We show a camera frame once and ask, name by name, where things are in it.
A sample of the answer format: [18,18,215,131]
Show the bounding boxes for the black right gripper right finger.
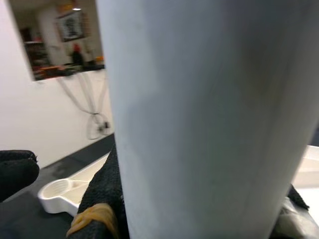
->
[286,184,311,211]

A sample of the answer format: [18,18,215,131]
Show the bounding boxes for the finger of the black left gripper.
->
[0,149,40,203]

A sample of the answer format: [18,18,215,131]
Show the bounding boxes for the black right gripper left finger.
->
[66,143,130,239]

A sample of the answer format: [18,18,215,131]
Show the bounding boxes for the white plastic table leg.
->
[96,0,319,239]

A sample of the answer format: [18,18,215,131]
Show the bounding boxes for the yellow rubber band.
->
[66,203,119,237]

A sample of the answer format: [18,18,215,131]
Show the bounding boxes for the black table cloth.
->
[0,124,319,239]

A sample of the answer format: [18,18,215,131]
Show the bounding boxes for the white plastic table top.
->
[37,144,319,239]

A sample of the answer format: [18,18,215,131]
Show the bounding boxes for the black wall cable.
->
[58,73,115,141]

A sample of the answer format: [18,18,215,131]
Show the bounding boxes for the wall shelf with dark items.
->
[32,56,105,82]

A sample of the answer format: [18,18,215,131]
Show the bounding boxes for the red and black wall ornament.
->
[71,43,85,67]

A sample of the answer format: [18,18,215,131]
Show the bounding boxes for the black framed wall picture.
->
[56,11,85,43]

